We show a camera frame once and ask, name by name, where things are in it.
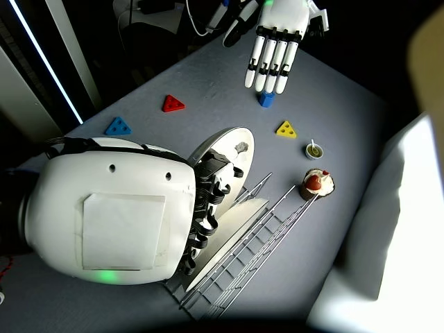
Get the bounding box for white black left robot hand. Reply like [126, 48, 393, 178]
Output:
[221, 0, 311, 95]

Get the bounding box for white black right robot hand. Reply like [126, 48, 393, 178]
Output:
[24, 136, 244, 287]

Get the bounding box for white plate with grey print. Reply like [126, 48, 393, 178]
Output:
[187, 127, 256, 223]
[185, 198, 270, 293]

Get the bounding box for blue triangle block three holes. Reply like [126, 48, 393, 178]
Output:
[104, 116, 133, 136]

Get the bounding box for blue hexagonal block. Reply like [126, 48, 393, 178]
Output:
[258, 90, 276, 108]

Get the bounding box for red triangle block three holes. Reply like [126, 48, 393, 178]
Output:
[162, 94, 186, 113]

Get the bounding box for yellow triangle block three holes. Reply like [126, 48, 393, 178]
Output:
[275, 120, 298, 139]

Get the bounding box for black chair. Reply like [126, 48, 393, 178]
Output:
[117, 20, 181, 74]

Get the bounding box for white cabinet panel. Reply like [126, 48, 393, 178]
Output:
[0, 44, 65, 143]

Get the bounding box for small bowl with green sauce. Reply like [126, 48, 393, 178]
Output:
[305, 143, 325, 161]

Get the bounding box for tan blurred foreground object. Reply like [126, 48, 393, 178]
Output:
[407, 5, 444, 115]

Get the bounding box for white light strip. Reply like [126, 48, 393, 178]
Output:
[8, 0, 84, 125]

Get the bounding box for cupcake with cream and strawberry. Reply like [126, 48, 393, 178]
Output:
[298, 168, 336, 203]

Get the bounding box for white blurred foreground object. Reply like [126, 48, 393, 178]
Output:
[307, 112, 444, 333]

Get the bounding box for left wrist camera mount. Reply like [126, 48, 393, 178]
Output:
[307, 5, 330, 37]

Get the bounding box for white usb cable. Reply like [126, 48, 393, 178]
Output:
[185, 0, 230, 35]

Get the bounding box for red cable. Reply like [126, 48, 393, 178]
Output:
[0, 255, 15, 278]

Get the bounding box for metal wire dish rack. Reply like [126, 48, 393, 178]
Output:
[164, 171, 322, 322]

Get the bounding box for white metal post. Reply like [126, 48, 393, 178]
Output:
[44, 0, 102, 109]

